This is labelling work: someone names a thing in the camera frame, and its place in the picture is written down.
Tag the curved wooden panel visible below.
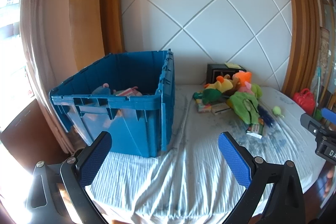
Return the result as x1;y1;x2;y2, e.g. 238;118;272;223
70;0;125;72

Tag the blue and pink plush toy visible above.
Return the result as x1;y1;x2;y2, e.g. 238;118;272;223
91;83;114;95

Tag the pink tissue box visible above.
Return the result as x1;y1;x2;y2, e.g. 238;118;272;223
115;88;135;96

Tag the brown wooden cabinet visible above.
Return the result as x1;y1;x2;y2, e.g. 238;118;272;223
0;101;69;177

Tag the wooden door frame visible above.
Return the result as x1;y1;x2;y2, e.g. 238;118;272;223
278;0;322;104

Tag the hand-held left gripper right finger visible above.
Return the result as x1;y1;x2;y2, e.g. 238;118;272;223
218;132;306;224

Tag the small pink plush toy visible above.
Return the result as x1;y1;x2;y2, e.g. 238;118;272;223
240;82;256;95

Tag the green frog plush toy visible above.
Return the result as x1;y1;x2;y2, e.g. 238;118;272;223
227;91;260;126

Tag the light green plush toy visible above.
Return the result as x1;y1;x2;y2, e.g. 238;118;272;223
252;84;263;98

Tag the orange plush toy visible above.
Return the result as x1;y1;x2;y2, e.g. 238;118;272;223
231;70;254;88

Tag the green wipes packet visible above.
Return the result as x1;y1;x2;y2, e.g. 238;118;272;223
194;89;223;105

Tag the blue bristle brush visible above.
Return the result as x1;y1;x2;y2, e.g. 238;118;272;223
259;105;276;128

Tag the window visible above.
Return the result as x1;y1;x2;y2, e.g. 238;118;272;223
0;0;28;135

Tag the white and blue medicine box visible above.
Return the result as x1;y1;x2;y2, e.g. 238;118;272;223
211;102;233;116

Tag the blue plastic crate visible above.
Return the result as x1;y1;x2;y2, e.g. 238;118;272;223
49;49;175;157

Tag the brown plush toy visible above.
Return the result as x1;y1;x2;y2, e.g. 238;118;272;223
224;74;242;94

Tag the white curtain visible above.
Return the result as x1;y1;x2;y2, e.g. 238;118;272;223
20;0;79;153

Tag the pink and teal tissue packet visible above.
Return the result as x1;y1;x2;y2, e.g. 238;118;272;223
197;99;214;113

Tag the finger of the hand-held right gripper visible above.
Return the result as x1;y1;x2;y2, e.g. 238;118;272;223
301;113;328;135
322;108;336;120

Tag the pale blue printed bed sheet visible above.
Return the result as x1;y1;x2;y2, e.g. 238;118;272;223
84;84;326;224

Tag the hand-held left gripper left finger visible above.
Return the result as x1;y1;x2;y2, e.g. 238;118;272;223
26;131;113;224

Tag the glass door cabinet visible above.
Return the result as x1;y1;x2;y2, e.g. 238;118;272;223
314;0;336;119

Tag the red toy handbag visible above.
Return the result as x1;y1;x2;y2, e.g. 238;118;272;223
293;88;317;115

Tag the person's right hand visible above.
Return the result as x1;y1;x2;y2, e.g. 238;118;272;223
323;168;335;198

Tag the black gift bag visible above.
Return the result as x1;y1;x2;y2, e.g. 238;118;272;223
206;63;247;85

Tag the small green toy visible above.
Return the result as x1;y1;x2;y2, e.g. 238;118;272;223
272;106;285;118

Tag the yellow duck plush toy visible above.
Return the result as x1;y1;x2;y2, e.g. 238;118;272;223
205;76;234;94

